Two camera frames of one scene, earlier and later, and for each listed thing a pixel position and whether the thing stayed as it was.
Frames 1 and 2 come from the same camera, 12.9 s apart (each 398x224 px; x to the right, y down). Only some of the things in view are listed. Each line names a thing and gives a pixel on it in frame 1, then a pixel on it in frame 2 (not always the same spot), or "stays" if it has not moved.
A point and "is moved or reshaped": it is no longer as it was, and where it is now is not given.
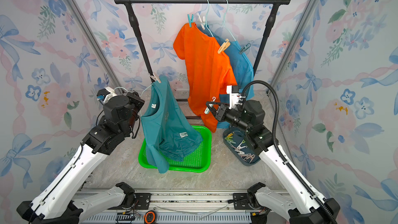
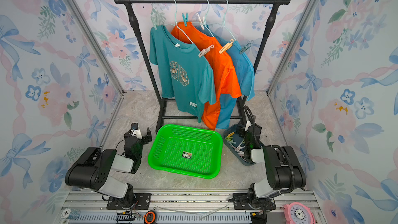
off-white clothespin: x=155 y=77 → x=204 y=51
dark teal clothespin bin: x=235 y=139 stays
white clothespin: x=202 y=23 stays
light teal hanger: x=205 y=24 stays
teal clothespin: x=245 y=48 stays
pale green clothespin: x=207 y=110 → x=154 y=20
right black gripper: x=221 y=113 → x=241 y=129
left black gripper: x=138 y=101 → x=145 y=138
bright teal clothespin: x=190 y=21 is moved or reshaped
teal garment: x=170 y=132 → x=187 y=80
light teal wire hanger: x=224 y=21 stays
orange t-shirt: x=210 y=71 stays
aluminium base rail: x=237 y=208 stays
